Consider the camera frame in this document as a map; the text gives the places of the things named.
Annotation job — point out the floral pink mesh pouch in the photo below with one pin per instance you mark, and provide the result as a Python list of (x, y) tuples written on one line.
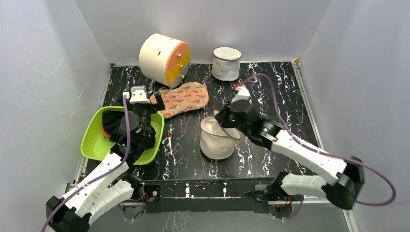
[(188, 97)]

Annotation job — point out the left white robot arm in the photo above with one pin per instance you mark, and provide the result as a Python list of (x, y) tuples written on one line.
[(109, 184)]

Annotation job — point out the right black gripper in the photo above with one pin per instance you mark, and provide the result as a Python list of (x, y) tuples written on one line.
[(231, 112)]

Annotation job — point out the black clothing in basin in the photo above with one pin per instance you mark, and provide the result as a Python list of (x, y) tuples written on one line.
[(114, 122)]

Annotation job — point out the white mesh cylinder basket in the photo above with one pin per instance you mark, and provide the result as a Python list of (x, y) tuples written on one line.
[(226, 63)]

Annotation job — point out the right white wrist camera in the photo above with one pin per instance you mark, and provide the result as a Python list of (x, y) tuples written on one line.
[(241, 93)]

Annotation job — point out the red white marker pen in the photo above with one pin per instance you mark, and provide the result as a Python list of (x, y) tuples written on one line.
[(169, 136)]

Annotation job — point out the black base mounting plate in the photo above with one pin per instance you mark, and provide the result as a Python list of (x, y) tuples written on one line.
[(214, 195)]

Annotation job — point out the green plastic basin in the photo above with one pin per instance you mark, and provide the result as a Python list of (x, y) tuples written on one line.
[(95, 146)]

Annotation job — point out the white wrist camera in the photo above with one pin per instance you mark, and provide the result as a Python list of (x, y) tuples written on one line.
[(138, 95), (241, 93)]

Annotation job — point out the orange cloth in basin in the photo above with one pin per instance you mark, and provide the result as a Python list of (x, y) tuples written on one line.
[(104, 132)]

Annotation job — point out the round cream drawer box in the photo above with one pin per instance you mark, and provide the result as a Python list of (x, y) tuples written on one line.
[(165, 60)]

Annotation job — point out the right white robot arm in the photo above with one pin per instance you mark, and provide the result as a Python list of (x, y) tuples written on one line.
[(336, 180)]

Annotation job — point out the round white mesh laundry bag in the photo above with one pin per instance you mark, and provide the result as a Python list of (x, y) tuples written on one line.
[(216, 142)]

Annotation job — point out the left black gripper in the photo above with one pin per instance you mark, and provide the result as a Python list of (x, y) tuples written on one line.
[(159, 106)]

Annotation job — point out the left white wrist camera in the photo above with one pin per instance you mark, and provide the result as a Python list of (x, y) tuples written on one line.
[(138, 95)]

